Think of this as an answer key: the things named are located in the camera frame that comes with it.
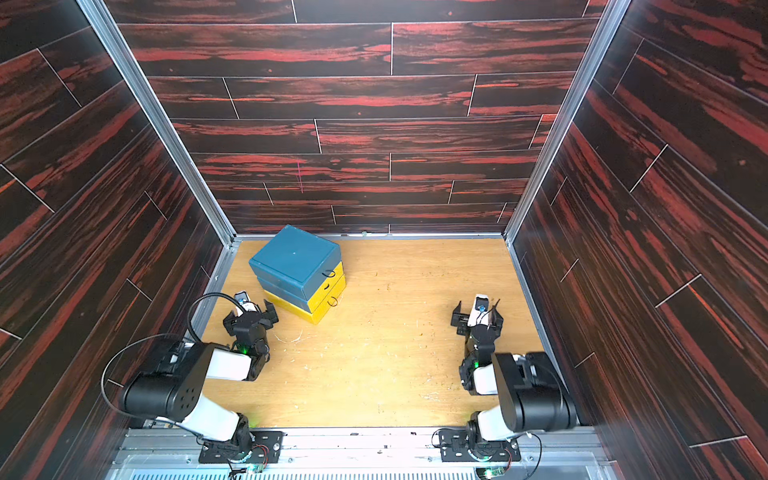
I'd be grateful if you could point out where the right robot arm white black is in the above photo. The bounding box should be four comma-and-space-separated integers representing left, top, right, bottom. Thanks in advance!
436, 295, 578, 462

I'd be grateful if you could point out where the teal drawer cabinet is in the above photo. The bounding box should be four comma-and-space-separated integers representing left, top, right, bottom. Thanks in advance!
249, 225, 342, 299

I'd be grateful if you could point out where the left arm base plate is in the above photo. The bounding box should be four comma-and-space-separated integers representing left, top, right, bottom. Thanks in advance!
198, 430, 285, 465

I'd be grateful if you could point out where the aluminium front rail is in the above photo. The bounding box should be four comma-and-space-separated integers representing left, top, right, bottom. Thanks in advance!
106, 427, 621, 479

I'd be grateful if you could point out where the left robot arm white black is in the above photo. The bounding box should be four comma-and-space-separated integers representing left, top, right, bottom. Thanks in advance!
119, 292, 284, 473

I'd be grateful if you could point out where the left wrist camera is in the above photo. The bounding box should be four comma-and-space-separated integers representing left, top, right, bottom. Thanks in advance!
234, 291, 261, 312

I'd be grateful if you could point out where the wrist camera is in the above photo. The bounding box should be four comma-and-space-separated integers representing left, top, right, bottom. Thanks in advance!
234, 291, 261, 312
467, 294, 491, 328

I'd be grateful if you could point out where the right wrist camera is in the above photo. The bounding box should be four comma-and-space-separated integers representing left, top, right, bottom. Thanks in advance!
467, 294, 491, 328

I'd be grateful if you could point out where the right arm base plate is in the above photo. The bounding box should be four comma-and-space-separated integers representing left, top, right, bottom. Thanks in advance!
431, 427, 521, 463

